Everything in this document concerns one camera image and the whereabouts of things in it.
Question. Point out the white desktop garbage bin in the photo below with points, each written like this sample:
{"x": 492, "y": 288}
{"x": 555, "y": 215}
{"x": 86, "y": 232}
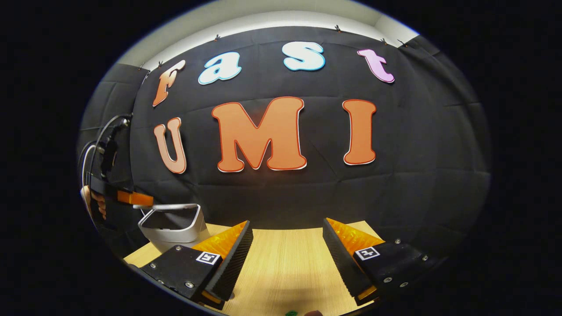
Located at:
{"x": 175, "y": 237}

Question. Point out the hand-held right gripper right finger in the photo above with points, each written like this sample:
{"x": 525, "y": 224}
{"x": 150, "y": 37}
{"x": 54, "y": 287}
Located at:
{"x": 342, "y": 263}

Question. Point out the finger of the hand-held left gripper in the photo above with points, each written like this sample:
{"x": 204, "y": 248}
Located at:
{"x": 136, "y": 199}

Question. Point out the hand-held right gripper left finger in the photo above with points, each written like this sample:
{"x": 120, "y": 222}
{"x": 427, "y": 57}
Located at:
{"x": 232, "y": 267}

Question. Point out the black backdrop cloth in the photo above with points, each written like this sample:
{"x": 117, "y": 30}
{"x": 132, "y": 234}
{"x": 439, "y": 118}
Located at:
{"x": 307, "y": 197}

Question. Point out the wooden desktop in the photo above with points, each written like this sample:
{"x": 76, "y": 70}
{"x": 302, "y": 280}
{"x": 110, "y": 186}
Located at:
{"x": 285, "y": 263}

